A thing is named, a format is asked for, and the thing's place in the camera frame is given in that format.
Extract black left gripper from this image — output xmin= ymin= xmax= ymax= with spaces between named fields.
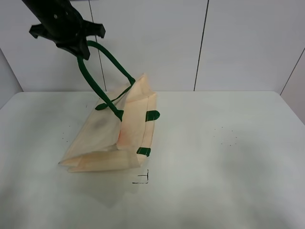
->
xmin=23 ymin=0 xmax=106 ymax=60

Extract white linen bag green handles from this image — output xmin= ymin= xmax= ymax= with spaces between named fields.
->
xmin=59 ymin=41 xmax=160 ymax=172

